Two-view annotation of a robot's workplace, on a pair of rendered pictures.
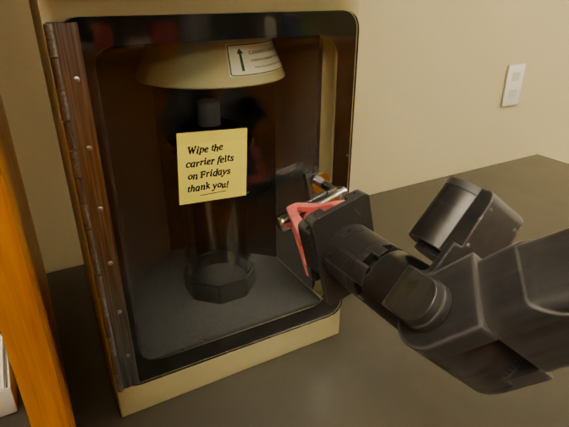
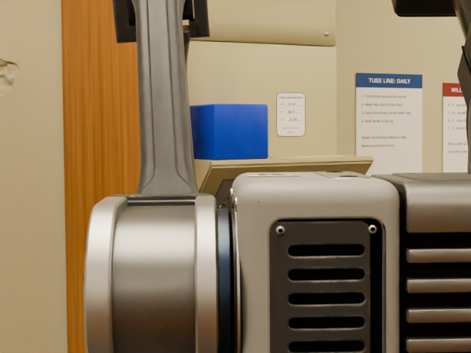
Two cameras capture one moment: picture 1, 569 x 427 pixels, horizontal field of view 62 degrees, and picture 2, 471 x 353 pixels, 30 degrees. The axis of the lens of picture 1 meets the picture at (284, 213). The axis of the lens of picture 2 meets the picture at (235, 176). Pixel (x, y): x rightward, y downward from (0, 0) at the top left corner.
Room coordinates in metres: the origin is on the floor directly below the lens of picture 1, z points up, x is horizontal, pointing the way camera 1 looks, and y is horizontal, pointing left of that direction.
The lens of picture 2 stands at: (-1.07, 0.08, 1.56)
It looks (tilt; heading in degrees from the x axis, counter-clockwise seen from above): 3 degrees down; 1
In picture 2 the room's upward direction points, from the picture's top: straight up
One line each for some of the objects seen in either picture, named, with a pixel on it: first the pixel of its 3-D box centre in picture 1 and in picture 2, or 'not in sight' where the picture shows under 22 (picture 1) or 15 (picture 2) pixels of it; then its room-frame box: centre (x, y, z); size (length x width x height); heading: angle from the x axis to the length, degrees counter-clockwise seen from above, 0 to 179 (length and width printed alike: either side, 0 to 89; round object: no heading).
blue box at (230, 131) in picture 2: not in sight; (228, 132); (0.39, 0.12, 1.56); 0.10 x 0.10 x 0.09; 29
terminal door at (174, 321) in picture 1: (236, 206); not in sight; (0.49, 0.05, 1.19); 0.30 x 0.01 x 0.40; 119
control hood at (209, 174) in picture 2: not in sight; (279, 186); (0.44, 0.03, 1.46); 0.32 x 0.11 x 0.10; 119
